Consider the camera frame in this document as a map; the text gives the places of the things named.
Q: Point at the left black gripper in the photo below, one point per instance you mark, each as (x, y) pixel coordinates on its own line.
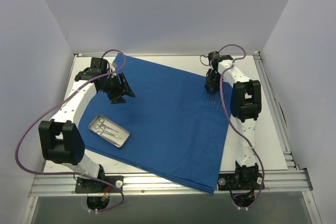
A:
(121, 87)

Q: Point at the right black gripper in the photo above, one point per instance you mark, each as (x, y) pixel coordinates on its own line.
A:
(211, 85)

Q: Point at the steel ring-handled scissors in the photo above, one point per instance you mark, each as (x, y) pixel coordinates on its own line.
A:
(102, 125)

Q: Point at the steel instrument tray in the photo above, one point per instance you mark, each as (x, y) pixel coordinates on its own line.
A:
(123, 133)

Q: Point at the blue surgical wrap cloth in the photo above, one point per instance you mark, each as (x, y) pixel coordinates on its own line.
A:
(175, 132)

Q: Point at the steel ring-handled forceps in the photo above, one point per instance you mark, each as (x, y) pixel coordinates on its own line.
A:
(107, 134)

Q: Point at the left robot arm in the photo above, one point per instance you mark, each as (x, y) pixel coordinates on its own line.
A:
(60, 139)

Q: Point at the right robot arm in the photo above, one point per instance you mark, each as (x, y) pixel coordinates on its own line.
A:
(245, 107)

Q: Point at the aluminium back rail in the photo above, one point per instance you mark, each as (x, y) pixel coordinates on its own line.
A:
(170, 54)

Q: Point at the aluminium rail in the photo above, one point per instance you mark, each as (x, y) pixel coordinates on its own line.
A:
(276, 113)
(170, 54)
(149, 184)

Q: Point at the aluminium right rail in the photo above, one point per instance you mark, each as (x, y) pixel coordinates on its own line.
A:
(276, 113)

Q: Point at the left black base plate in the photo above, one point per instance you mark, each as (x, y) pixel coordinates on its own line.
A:
(89, 186)

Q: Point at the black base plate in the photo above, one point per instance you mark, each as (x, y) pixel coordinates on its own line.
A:
(89, 186)
(228, 182)

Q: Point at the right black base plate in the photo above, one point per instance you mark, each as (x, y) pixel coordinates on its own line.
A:
(228, 182)

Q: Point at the aluminium front rail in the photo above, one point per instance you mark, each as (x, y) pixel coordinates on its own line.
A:
(149, 184)

